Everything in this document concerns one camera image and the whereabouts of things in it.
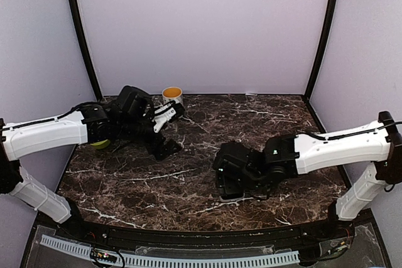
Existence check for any silver edged smartphone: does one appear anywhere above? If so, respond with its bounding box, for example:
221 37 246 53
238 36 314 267
219 193 246 203

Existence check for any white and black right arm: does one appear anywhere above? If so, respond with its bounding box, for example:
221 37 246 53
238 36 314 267
212 111 401 239

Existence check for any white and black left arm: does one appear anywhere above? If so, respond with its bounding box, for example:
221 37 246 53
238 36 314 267
1 85 185 240

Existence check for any green cup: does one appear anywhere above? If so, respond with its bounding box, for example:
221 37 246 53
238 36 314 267
91 139 111 149

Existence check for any white floral mug yellow inside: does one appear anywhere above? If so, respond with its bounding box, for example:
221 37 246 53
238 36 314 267
162 87 183 105

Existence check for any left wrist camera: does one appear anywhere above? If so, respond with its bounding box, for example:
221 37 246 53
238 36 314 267
153 100 185 133

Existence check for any black front rail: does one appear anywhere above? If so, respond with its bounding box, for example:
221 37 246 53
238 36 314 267
60 195 355 249

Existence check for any white slotted cable duct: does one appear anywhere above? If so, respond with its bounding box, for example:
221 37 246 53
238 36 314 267
40 235 300 267

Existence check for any left black frame post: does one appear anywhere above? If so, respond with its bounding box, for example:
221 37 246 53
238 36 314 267
68 0 103 100

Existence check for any black frame post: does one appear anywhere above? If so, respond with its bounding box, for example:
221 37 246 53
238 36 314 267
68 0 103 100
303 0 337 103

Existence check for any right black frame post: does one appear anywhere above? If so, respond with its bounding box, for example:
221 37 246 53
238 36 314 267
303 0 337 103

